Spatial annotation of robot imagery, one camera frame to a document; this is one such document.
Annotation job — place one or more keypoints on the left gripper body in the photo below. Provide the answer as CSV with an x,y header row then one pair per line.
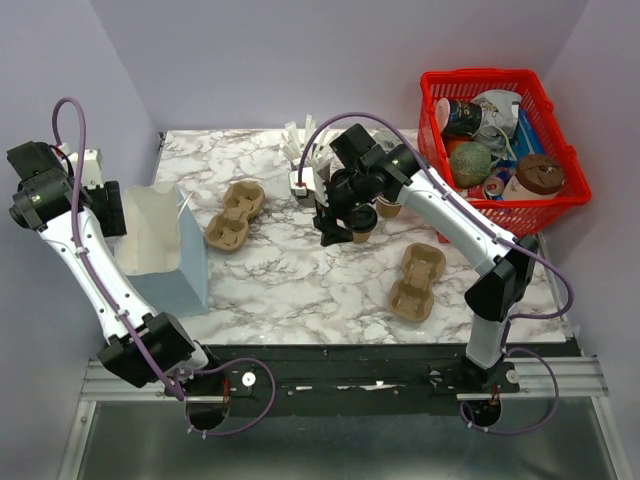
x,y
110,217

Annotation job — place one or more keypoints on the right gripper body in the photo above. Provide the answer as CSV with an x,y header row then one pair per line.
x,y
342,198

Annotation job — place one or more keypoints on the brown paper coffee cup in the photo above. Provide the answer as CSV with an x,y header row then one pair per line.
x,y
361,236

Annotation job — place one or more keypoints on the black coffee cup lid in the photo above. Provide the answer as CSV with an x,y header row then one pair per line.
x,y
362,220

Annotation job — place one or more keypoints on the blue paper bag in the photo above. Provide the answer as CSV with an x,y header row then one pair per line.
x,y
163,253

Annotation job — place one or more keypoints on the brown cardboard cup carrier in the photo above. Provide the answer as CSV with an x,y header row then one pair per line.
x,y
411,297

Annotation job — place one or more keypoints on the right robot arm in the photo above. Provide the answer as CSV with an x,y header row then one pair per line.
x,y
503,262

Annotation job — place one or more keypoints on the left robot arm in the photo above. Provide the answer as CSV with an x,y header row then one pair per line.
x,y
142,345

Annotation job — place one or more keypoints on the stack of black lids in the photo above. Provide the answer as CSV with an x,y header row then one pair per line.
x,y
339,176

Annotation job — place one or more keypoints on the stack of paper cups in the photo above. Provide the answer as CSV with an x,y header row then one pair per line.
x,y
387,209

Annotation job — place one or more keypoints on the orange fruit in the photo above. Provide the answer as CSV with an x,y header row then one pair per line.
x,y
452,144

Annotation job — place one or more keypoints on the green netted melon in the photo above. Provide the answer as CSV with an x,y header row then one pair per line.
x,y
470,164

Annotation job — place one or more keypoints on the black instant noodle cup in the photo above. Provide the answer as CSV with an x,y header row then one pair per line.
x,y
458,118

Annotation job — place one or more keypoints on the red bull can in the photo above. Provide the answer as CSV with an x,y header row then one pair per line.
x,y
495,184

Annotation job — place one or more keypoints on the grey foil snack bag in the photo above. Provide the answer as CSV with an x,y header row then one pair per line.
x,y
500,117

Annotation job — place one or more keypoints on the red plastic basket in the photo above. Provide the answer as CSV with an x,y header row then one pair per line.
x,y
520,217

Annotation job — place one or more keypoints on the blue box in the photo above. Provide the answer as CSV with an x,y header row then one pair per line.
x,y
526,140

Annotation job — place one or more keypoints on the brown lidded dessert cup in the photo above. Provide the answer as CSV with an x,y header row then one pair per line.
x,y
536,177

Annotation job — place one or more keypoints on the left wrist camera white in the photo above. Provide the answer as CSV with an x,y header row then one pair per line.
x,y
92,175

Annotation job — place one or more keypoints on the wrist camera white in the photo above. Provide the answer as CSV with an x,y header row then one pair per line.
x,y
310,190
92,175

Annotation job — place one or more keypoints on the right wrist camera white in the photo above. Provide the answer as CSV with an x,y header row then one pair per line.
x,y
310,190

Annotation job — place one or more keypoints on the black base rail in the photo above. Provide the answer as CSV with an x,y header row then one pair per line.
x,y
343,380

